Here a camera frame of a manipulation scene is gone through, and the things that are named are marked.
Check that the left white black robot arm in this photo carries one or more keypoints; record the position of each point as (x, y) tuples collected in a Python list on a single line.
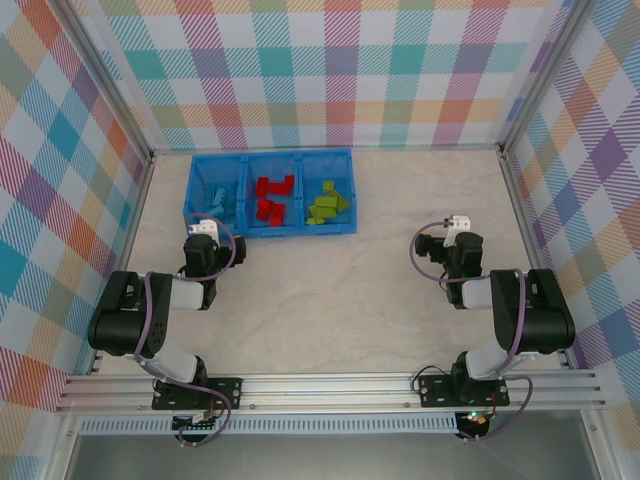
[(125, 320)]

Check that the blue plastic bin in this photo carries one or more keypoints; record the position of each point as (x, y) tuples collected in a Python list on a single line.
[(272, 165), (325, 167), (200, 170)]

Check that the black mounting plate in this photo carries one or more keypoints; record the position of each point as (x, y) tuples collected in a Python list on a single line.
[(227, 392), (435, 392)]

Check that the plaid backdrop panel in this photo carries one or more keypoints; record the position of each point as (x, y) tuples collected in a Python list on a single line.
[(320, 75), (600, 200), (40, 200)]

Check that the small circuit board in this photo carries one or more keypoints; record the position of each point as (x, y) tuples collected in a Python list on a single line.
[(192, 422), (475, 419)]

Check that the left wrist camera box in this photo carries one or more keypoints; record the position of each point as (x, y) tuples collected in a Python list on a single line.
[(206, 227)]

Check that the aluminium frame rail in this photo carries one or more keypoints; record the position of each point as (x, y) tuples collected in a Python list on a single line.
[(131, 225), (534, 250), (400, 148)]

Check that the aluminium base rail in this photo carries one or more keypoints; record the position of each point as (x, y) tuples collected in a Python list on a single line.
[(325, 390)]

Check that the aluminium frame post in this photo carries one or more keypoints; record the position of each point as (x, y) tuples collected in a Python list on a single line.
[(541, 75), (111, 80)]

